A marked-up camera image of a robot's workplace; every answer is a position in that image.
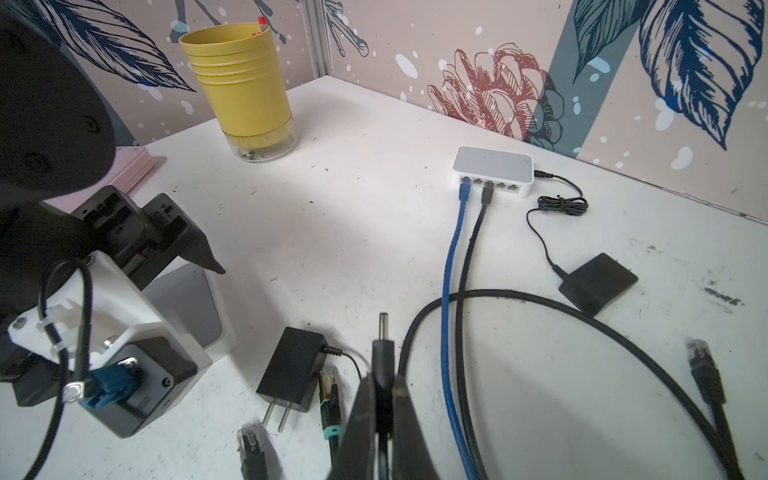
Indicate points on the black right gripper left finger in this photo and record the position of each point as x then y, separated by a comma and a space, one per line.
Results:
356, 455

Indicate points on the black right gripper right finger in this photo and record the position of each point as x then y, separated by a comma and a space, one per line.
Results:
410, 455

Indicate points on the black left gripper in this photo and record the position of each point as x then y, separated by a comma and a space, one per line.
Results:
144, 241

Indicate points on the black power adapter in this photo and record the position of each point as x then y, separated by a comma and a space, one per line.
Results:
296, 360
598, 282

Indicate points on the white network switch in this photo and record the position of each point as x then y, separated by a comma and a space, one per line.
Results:
507, 171

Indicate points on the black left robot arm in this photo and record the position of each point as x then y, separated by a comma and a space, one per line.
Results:
57, 139

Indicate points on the yellow cup with pens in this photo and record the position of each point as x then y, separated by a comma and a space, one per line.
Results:
238, 69

